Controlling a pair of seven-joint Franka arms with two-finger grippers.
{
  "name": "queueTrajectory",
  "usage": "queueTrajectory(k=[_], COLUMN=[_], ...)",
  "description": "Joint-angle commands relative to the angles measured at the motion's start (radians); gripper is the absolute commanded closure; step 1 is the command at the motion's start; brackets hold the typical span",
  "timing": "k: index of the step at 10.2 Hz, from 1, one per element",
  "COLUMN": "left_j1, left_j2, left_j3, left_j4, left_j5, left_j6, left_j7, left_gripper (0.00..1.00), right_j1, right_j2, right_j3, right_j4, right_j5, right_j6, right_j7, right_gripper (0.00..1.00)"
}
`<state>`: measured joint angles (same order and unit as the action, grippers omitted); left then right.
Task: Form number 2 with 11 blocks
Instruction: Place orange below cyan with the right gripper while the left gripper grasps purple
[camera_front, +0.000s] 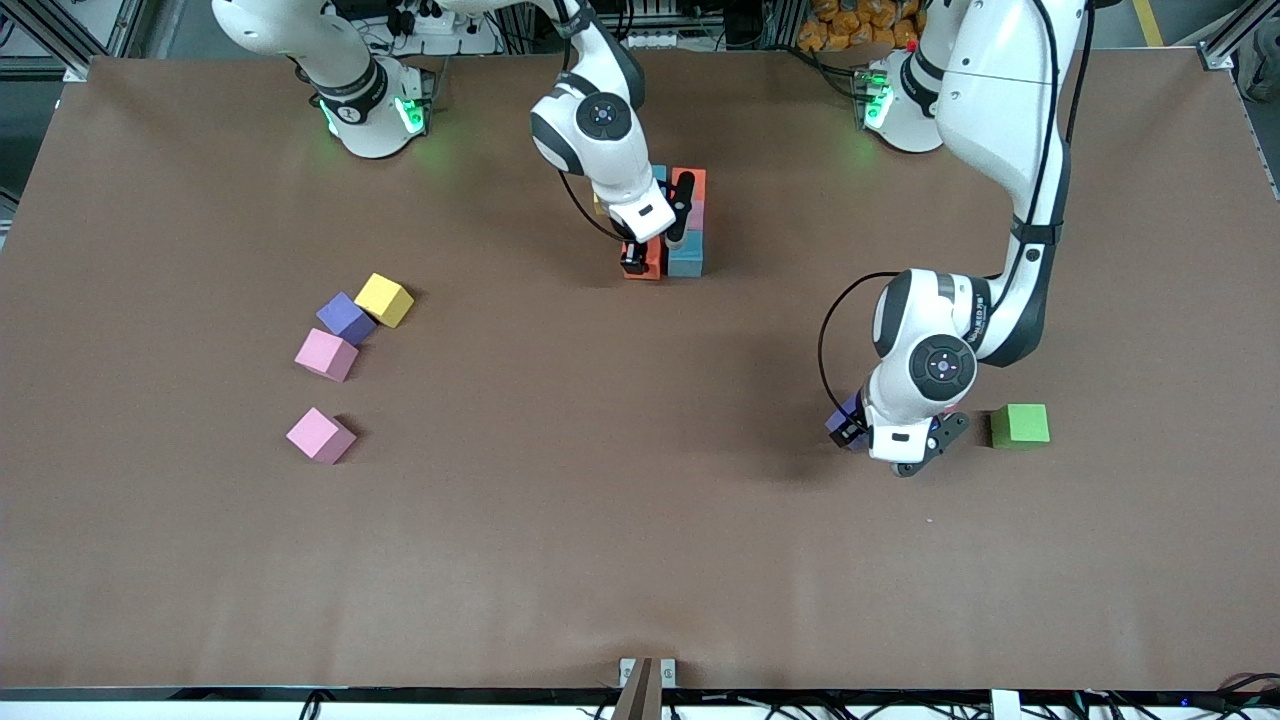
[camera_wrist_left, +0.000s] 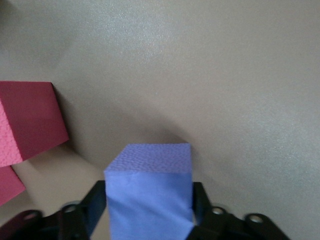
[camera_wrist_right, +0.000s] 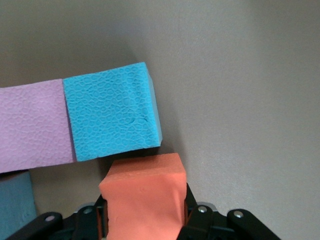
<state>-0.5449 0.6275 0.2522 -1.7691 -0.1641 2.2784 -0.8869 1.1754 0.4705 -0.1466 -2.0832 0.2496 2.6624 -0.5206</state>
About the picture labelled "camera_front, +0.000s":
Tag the green foam cube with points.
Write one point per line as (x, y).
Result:
(1020, 426)

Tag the pink foam cube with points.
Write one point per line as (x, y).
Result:
(699, 216)
(326, 354)
(320, 435)

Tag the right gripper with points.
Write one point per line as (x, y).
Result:
(634, 256)

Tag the pile of orange fruit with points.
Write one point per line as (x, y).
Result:
(860, 25)

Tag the white power strip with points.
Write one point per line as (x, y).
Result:
(435, 20)

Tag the aluminium frame profile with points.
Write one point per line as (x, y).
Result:
(50, 38)
(1228, 45)

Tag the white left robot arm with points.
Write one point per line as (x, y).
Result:
(1000, 100)

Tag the brown post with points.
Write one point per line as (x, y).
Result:
(640, 700)

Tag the orange foam cube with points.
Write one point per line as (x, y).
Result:
(655, 262)
(700, 188)

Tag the metal table edge bracket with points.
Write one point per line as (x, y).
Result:
(627, 668)

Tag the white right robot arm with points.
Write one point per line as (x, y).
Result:
(610, 165)

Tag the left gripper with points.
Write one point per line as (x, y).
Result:
(853, 428)

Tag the small white box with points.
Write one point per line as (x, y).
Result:
(1005, 705)

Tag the purple foam cube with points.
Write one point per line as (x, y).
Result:
(845, 412)
(346, 318)

